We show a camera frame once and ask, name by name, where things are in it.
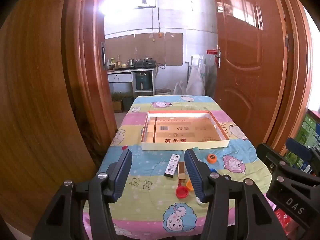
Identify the round brown basin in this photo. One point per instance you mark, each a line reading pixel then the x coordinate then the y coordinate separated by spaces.
pixel 163 91

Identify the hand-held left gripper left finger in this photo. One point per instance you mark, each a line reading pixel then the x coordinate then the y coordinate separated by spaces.
pixel 122 175

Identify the cartoon sheep printed tablecloth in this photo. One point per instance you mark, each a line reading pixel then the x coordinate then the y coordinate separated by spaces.
pixel 150 160

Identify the red bottle cap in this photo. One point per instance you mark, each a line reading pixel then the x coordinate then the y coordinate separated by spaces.
pixel 182 193

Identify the white woven sack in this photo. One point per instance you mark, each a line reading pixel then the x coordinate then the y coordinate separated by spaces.
pixel 195 82

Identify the orange cap with black mark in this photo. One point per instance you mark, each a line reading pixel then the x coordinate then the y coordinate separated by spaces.
pixel 212 159

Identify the planter box with grass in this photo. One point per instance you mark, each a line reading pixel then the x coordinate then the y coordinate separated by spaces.
pixel 117 103

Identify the metal wok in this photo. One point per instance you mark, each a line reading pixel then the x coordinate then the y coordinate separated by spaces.
pixel 111 67

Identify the brown glass sauce bottle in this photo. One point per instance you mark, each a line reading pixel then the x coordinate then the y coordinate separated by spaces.
pixel 119 61

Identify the metal kettle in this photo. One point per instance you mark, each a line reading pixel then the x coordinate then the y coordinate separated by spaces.
pixel 130 62

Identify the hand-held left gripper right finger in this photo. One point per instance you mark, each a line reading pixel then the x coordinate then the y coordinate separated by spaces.
pixel 193 177

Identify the metal pole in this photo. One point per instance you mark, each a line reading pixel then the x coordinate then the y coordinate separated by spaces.
pixel 187 75

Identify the shallow cardboard tray box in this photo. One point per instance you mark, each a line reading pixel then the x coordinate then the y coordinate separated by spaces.
pixel 175 132

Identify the cardboard sheets on wall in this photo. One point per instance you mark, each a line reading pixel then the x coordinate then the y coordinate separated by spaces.
pixel 142 47

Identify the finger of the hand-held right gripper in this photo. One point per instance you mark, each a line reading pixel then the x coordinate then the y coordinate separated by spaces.
pixel 297 150
pixel 268 155

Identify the red paper strip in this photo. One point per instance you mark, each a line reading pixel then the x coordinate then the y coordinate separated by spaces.
pixel 211 52

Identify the brown wooden door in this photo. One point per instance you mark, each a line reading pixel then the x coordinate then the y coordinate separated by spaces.
pixel 245 55

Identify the gold lighter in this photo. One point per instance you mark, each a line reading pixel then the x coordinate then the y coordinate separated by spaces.
pixel 182 172

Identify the blue bottle cap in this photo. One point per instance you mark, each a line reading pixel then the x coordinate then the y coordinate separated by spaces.
pixel 213 170

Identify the green printed carton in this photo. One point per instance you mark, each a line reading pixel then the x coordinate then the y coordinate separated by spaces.
pixel 308 130

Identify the white plastic bag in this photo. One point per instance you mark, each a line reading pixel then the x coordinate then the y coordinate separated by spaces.
pixel 179 89

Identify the white cartoon lighter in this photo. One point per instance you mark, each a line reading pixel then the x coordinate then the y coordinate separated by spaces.
pixel 172 166

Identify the wooden door jamb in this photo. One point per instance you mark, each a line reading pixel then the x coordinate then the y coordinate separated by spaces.
pixel 295 67
pixel 85 55

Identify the plain orange bottle cap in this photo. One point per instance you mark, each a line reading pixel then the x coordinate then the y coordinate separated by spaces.
pixel 189 185

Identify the yellow oil bottle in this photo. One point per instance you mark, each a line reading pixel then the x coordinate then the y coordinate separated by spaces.
pixel 113 61

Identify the brown wooden panel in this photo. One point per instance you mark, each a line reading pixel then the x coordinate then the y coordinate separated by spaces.
pixel 32 92

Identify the red packet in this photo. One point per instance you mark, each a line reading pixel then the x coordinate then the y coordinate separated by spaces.
pixel 283 221

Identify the black gas stove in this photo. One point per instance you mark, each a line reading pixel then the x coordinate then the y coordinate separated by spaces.
pixel 145 63

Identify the white kitchen counter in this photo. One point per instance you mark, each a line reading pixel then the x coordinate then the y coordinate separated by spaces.
pixel 120 76

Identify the dark green air fryer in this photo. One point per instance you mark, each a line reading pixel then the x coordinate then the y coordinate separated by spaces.
pixel 143 81

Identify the white bottle cap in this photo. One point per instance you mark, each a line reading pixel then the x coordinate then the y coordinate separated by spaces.
pixel 199 201

